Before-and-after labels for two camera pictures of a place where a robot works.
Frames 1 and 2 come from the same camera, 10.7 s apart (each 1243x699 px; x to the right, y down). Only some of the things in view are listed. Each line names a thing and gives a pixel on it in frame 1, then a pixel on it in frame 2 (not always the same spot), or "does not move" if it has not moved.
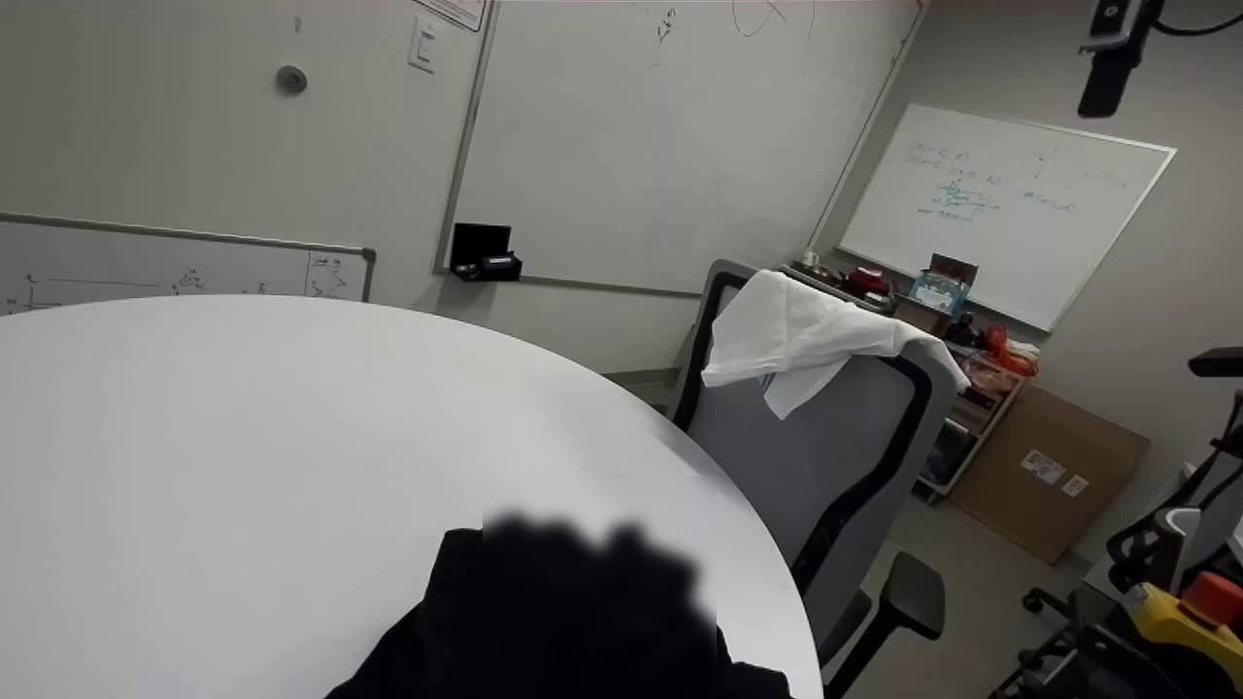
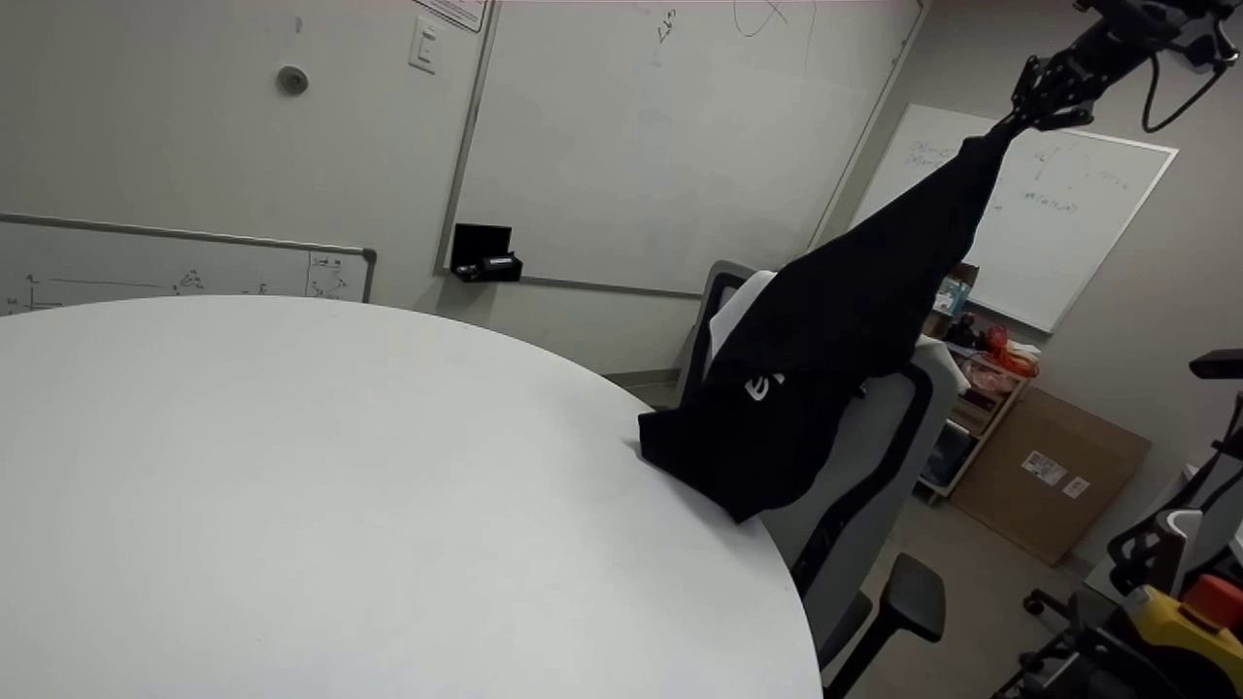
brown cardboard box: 1041,472 does not move
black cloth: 523,605 -> 835,319
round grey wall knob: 292,80 does not move
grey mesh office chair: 831,476 does not move
